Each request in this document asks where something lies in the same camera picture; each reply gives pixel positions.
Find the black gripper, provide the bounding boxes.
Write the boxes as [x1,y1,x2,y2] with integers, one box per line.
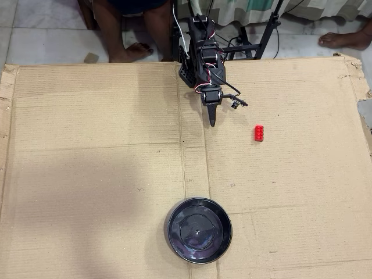
[199,85,224,128]

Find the black round plastic bin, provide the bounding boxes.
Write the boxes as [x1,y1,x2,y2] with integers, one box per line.
[167,196,233,264]

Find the black perforated base clamp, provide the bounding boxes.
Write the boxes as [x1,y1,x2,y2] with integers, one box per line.
[177,45,199,88]

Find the bare person leg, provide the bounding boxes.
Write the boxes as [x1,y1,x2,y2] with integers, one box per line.
[144,5,175,62]
[91,0,154,64]

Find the black metal stand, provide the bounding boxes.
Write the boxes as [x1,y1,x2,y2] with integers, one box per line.
[223,0,284,60]

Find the large brown cardboard sheet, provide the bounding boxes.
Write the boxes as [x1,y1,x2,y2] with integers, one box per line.
[0,53,372,279]

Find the dark blue shorts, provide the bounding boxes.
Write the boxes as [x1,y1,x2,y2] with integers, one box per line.
[106,0,170,14]

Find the bare person foot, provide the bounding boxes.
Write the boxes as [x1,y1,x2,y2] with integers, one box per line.
[318,20,372,51]

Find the brown wooden furniture leg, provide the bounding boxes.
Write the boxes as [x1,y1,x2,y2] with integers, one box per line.
[77,0,98,30]

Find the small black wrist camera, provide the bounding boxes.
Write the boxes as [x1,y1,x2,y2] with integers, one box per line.
[223,92,249,110]

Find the black camera cable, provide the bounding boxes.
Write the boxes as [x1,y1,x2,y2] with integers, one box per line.
[203,22,241,96]

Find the black metal post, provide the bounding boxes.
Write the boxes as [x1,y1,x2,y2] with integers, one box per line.
[170,0,180,62]

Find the white cable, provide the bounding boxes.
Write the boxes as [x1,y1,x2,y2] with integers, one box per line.
[172,4,190,56]

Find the black power cable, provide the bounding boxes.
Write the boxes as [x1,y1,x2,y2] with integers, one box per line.
[273,25,280,59]

